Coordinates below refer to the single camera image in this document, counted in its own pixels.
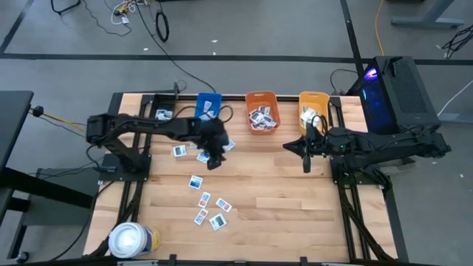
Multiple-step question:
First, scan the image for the white cable bundle with plug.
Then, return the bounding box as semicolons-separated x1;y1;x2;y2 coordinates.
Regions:
109;0;137;26

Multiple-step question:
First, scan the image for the yellow floor cable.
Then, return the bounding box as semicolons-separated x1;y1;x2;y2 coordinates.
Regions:
375;0;386;56

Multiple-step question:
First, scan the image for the orange cable with black knob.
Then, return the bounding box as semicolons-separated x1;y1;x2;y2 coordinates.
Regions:
31;106;88;132

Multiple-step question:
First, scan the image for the black mesh basket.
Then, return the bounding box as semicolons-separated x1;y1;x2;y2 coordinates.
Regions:
149;94;178;123

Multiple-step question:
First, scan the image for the blue plastic bin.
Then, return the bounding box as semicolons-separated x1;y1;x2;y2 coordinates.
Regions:
194;92;222;123

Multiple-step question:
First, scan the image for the tangled black cable bundle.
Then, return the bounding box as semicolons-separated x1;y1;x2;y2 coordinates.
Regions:
441;24;473;60

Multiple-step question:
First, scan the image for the orange plastic bin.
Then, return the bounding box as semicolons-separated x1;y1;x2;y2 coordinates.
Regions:
245;90;281;135

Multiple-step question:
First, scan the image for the black desk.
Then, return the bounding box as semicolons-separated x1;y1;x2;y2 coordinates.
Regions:
0;90;100;259

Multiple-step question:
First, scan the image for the coiled black cable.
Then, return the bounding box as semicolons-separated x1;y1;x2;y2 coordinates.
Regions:
154;9;171;44

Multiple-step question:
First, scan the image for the thin black floor cable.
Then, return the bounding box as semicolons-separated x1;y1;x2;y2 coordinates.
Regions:
81;0;133;37

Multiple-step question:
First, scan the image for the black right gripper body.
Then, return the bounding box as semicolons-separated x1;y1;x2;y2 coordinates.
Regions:
302;134;330;174

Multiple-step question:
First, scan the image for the yellow plastic bin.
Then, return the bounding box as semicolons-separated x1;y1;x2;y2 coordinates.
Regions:
298;91;331;136

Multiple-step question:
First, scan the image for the long black floor cable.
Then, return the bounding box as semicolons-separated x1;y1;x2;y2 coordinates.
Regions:
135;0;218;94

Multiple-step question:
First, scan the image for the black floor stand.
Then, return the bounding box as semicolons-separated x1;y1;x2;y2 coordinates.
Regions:
50;0;82;16

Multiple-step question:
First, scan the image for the grey desk leg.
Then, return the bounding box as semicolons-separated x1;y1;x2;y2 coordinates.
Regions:
390;0;466;30

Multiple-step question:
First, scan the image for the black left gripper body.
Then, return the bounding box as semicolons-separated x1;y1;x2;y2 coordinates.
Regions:
197;120;230;171

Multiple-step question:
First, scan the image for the black computer cable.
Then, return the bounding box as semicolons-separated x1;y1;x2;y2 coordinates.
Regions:
328;68;359;95

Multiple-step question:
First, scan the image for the white floor cable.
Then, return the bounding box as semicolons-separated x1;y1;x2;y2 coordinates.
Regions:
437;79;473;116

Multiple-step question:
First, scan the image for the grey desk foot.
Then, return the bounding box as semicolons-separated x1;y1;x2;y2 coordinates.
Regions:
438;112;473;125

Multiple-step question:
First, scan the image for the white canister with yellow label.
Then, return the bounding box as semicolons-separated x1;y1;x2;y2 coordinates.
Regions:
108;222;161;259

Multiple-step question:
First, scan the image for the black computer tower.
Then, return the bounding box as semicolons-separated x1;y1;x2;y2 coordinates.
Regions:
347;55;443;136

